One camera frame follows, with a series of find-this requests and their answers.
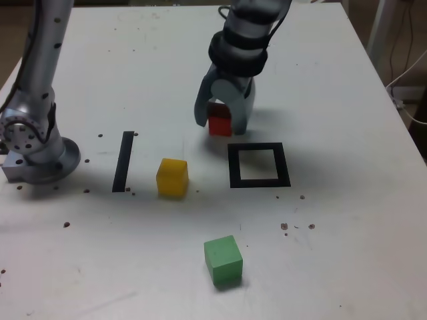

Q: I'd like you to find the black arm base cable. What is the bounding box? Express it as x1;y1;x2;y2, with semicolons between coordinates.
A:
0;19;36;113

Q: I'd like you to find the yellow cube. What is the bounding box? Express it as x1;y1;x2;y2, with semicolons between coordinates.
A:
155;158;189;200

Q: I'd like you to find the black tape strip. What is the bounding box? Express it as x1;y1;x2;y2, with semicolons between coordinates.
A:
112;131;135;193

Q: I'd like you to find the black hanging cable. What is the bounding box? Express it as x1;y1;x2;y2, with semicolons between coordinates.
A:
389;0;416;83

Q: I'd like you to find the white cable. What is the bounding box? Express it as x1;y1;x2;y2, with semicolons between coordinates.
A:
386;49;427;125

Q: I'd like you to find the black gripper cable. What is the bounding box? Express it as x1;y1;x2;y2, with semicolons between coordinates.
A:
218;0;293;49

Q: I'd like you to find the green cube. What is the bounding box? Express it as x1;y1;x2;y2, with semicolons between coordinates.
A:
203;235;244;288

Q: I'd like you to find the white metal post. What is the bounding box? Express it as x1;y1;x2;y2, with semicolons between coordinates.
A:
366;0;396;69

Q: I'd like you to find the red cube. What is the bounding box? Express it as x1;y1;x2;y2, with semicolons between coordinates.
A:
207;103;233;137

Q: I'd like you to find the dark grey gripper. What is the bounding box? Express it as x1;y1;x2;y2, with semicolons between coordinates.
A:
193;65;257;135

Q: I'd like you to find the black tape square outline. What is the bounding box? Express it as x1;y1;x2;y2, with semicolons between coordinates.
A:
227;142;292;189

